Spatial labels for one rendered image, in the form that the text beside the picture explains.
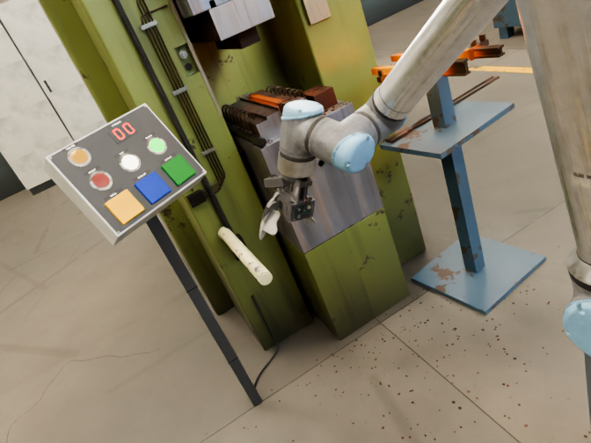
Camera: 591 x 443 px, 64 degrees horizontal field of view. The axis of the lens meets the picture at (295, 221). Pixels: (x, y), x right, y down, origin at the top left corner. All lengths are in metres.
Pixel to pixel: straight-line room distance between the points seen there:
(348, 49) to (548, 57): 1.35
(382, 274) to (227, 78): 1.06
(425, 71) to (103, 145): 0.89
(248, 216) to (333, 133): 0.94
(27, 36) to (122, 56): 5.14
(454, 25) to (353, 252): 1.20
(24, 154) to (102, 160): 5.53
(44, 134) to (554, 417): 6.28
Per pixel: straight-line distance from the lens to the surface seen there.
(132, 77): 1.70
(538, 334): 1.96
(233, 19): 1.63
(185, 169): 1.45
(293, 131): 1.06
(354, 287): 1.99
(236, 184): 1.83
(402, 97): 1.01
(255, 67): 2.16
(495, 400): 1.78
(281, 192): 1.18
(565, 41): 0.67
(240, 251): 1.64
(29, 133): 6.89
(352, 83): 1.98
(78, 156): 1.41
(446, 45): 0.92
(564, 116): 0.70
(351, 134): 1.00
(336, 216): 1.82
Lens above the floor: 1.41
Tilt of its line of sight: 27 degrees down
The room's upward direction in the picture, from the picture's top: 22 degrees counter-clockwise
